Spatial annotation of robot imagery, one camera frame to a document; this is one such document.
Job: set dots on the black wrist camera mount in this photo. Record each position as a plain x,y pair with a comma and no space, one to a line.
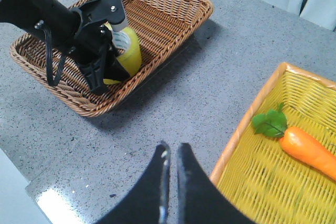
114,13

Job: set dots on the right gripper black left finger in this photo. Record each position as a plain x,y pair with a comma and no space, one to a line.
148,200

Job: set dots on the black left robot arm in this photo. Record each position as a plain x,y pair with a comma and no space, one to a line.
49,21

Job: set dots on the yellow tape roll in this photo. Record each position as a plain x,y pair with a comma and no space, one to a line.
129,53

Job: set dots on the orange toy carrot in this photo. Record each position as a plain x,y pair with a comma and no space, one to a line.
294,141

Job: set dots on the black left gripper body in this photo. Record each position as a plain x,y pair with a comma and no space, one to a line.
91,32

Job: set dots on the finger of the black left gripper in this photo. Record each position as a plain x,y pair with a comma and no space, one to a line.
113,70
92,66

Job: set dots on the brown wicker basket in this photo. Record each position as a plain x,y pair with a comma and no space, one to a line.
161,26

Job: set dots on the yellow woven basket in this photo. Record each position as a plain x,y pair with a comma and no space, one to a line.
263,181

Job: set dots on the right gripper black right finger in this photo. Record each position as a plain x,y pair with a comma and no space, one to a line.
199,201

